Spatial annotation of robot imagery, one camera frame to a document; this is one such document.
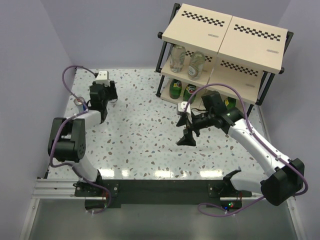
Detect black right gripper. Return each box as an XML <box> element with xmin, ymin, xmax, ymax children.
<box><xmin>176</xmin><ymin>110</ymin><xmax>215</xmax><ymax>147</ymax></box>

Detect silver blue can front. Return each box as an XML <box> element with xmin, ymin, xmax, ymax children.
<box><xmin>73</xmin><ymin>96</ymin><xmax>88</xmax><ymax>113</ymax></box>

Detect green Perrier bottle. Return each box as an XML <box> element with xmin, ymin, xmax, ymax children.
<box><xmin>223</xmin><ymin>97</ymin><xmax>237</xmax><ymax>109</ymax></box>
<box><xmin>183</xmin><ymin>83</ymin><xmax>197</xmax><ymax>102</ymax></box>

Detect clear bottle green cap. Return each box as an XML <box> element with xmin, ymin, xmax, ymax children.
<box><xmin>169</xmin><ymin>44</ymin><xmax>186</xmax><ymax>73</ymax></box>
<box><xmin>188</xmin><ymin>51</ymin><xmax>206</xmax><ymax>80</ymax></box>

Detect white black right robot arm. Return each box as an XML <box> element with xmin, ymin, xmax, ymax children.
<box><xmin>177</xmin><ymin>91</ymin><xmax>305</xmax><ymax>206</ymax></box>

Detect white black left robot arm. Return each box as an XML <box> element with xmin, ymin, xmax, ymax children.
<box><xmin>47</xmin><ymin>80</ymin><xmax>118</xmax><ymax>196</ymax></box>

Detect green bottle on shelf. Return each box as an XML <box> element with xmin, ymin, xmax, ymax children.
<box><xmin>169</xmin><ymin>79</ymin><xmax>182</xmax><ymax>99</ymax></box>

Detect beige three-tier shelf unit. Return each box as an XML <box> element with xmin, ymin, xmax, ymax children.
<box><xmin>155</xmin><ymin>3</ymin><xmax>294</xmax><ymax>109</ymax></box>

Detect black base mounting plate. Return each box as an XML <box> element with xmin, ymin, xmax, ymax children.
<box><xmin>73</xmin><ymin>179</ymin><xmax>252</xmax><ymax>211</ymax></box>

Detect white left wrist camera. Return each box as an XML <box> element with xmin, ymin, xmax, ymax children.
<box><xmin>94</xmin><ymin>70</ymin><xmax>110</xmax><ymax>86</ymax></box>

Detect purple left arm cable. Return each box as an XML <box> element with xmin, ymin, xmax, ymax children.
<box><xmin>48</xmin><ymin>65</ymin><xmax>112</xmax><ymax>216</ymax></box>

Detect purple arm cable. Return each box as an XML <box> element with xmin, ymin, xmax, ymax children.
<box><xmin>48</xmin><ymin>65</ymin><xmax>112</xmax><ymax>216</ymax></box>
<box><xmin>184</xmin><ymin>83</ymin><xmax>310</xmax><ymax>216</ymax></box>

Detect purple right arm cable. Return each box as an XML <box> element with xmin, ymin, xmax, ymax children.
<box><xmin>184</xmin><ymin>83</ymin><xmax>310</xmax><ymax>216</ymax></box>

